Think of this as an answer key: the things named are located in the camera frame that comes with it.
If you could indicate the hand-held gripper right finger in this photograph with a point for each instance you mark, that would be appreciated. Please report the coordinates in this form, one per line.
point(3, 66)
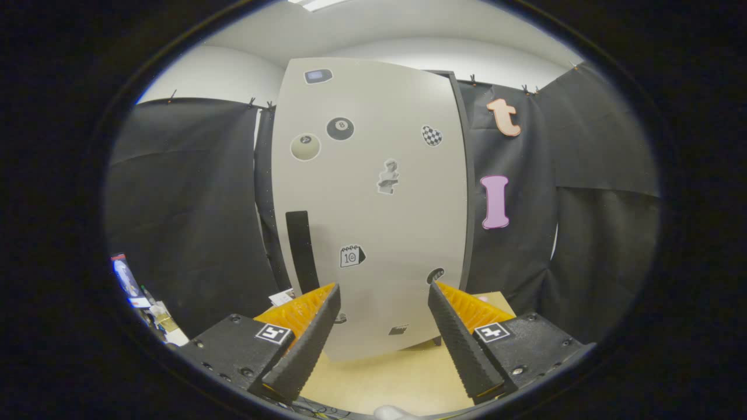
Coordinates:
point(461, 344)

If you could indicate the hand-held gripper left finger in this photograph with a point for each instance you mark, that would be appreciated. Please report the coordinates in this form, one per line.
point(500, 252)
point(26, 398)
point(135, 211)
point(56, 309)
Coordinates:
point(309, 344)

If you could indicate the white book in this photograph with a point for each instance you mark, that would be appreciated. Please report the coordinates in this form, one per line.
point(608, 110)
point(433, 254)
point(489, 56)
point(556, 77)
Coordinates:
point(282, 297)

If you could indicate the black backdrop cloth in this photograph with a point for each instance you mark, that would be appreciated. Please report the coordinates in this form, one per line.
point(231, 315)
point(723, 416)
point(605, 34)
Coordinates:
point(187, 204)

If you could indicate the colourful clutter pile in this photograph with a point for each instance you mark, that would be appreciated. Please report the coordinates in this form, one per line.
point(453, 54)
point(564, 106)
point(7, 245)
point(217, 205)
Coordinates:
point(125, 280)

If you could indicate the long ceiling light panel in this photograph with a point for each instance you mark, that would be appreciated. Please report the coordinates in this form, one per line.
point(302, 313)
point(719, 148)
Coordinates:
point(318, 3)

